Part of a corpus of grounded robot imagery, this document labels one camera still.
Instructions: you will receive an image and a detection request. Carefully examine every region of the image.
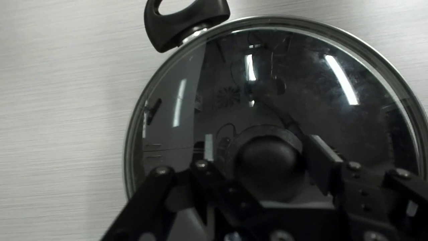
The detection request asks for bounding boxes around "glass pot lid black knob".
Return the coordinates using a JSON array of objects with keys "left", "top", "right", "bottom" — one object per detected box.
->
[{"left": 124, "top": 17, "right": 427, "bottom": 200}]

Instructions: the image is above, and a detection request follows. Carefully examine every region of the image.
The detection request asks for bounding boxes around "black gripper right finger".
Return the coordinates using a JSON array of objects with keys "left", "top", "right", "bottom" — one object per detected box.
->
[{"left": 302, "top": 135, "right": 428, "bottom": 241}]

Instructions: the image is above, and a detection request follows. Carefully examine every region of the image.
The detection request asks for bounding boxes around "black cooking pot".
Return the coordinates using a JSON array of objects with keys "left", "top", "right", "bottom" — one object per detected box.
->
[{"left": 144, "top": 0, "right": 230, "bottom": 52}]

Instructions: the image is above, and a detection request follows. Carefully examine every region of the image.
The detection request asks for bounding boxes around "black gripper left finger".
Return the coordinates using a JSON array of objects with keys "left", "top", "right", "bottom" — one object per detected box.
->
[{"left": 100, "top": 159, "right": 233, "bottom": 241}]

